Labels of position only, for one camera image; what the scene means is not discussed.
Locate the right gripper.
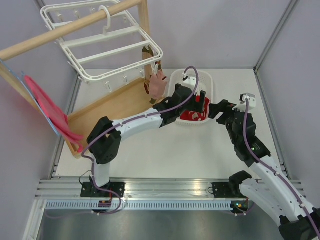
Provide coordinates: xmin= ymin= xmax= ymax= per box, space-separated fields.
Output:
xmin=208 ymin=99 xmax=249 ymax=145

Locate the plain red sock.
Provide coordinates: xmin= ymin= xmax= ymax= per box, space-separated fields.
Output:
xmin=195 ymin=97 xmax=210 ymax=121

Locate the red sock white print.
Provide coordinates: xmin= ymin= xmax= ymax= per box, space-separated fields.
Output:
xmin=180 ymin=110 xmax=207 ymax=122

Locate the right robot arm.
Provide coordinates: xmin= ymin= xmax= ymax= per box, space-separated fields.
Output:
xmin=208 ymin=97 xmax=320 ymax=240

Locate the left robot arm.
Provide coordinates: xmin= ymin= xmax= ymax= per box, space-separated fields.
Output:
xmin=80 ymin=84 xmax=206 ymax=198

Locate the white clip sock hanger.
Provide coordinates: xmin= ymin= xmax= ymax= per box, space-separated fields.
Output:
xmin=40 ymin=0 xmax=163 ymax=82

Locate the pink sock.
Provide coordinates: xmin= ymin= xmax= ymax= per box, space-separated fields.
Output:
xmin=149 ymin=70 xmax=168 ymax=99

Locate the wooden drying rack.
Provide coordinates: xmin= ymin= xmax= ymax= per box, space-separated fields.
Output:
xmin=0 ymin=0 xmax=170 ymax=160

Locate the pink cloth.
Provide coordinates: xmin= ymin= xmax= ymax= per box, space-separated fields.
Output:
xmin=24 ymin=75 xmax=84 ymax=153

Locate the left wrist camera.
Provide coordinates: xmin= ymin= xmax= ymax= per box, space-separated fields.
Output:
xmin=181 ymin=73 xmax=197 ymax=89

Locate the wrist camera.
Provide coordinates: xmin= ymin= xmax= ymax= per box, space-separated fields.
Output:
xmin=232 ymin=93 xmax=257 ymax=112
xmin=181 ymin=73 xmax=197 ymax=89

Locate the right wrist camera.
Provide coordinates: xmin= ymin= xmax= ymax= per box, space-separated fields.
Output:
xmin=232 ymin=93 xmax=257 ymax=112

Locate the brown sock behind post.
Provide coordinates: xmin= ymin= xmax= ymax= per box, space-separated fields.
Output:
xmin=142 ymin=46 xmax=163 ymax=95

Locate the white slotted cable duct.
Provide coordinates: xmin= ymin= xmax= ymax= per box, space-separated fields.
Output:
xmin=45 ymin=200 xmax=233 ymax=211

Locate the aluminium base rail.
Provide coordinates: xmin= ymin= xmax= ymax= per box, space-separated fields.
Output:
xmin=35 ymin=177 xmax=228 ymax=201

